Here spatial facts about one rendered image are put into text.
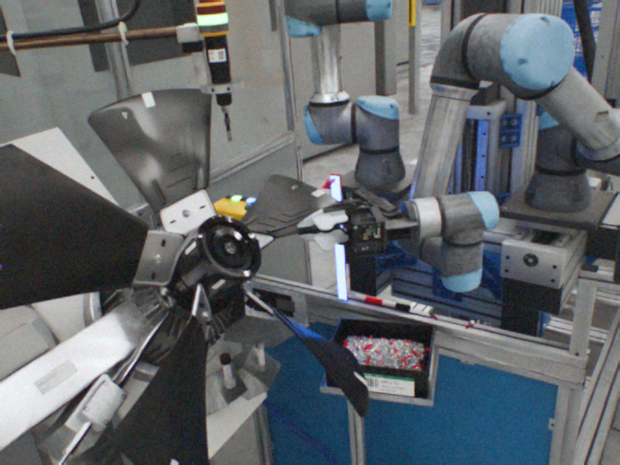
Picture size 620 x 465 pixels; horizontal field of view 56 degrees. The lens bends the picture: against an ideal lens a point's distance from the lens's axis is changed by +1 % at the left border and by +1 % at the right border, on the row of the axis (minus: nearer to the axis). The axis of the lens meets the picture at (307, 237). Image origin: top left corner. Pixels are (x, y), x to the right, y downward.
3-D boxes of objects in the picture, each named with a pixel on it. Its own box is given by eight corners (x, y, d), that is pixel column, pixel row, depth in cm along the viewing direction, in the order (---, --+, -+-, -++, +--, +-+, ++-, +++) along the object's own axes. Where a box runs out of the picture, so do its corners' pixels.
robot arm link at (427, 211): (429, 189, 108) (428, 227, 113) (405, 193, 108) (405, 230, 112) (442, 208, 102) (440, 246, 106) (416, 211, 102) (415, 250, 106)
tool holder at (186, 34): (185, 97, 88) (173, 29, 84) (190, 88, 95) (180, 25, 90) (244, 91, 88) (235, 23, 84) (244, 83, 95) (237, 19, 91)
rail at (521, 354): (233, 300, 163) (230, 275, 160) (242, 292, 166) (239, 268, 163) (583, 392, 119) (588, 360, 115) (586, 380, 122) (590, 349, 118)
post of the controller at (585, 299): (568, 354, 117) (579, 269, 109) (570, 346, 120) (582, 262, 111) (584, 358, 116) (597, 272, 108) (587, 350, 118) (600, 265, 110)
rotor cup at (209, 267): (191, 334, 94) (232, 304, 86) (137, 265, 94) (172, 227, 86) (244, 292, 105) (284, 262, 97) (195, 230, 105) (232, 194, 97)
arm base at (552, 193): (533, 186, 153) (537, 150, 149) (597, 195, 145) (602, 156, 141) (516, 207, 142) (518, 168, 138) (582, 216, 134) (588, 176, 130)
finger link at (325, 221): (299, 225, 101) (351, 221, 102) (296, 209, 106) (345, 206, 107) (300, 240, 103) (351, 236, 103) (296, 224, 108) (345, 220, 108)
